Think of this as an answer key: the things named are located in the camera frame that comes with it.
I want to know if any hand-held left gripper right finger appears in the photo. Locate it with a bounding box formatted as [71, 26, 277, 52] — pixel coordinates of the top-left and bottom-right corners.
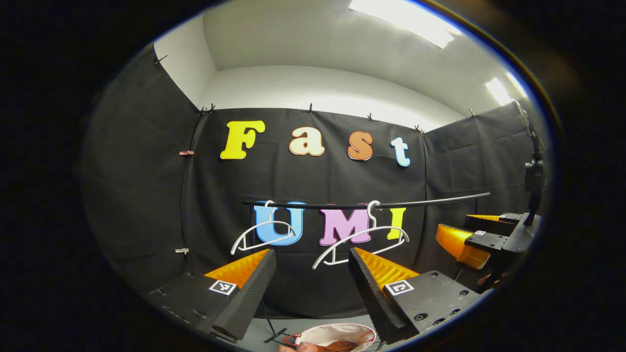
[348, 247, 483, 345]

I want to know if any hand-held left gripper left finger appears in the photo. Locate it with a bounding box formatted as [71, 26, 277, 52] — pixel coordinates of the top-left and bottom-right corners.
[147, 248, 277, 342]

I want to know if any orange corduroy jacket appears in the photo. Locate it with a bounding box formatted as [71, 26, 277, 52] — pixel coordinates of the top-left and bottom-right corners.
[318, 340, 358, 352]

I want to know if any black clothes rack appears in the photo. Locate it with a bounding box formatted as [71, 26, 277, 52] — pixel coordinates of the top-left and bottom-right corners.
[242, 192, 491, 212]

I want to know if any white clothes hanger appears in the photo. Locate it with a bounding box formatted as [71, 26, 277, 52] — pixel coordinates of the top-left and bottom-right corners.
[312, 200, 410, 270]
[230, 200, 298, 256]

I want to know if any small ceiling light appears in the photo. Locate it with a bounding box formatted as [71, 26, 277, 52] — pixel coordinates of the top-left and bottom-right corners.
[484, 72, 529, 106]

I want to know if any row of dark backdrop clips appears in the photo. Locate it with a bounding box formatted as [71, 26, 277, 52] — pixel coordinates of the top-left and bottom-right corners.
[154, 54, 477, 135]

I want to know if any long ceiling light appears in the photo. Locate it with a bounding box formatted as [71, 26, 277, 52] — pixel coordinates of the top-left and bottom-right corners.
[349, 0, 461, 49]

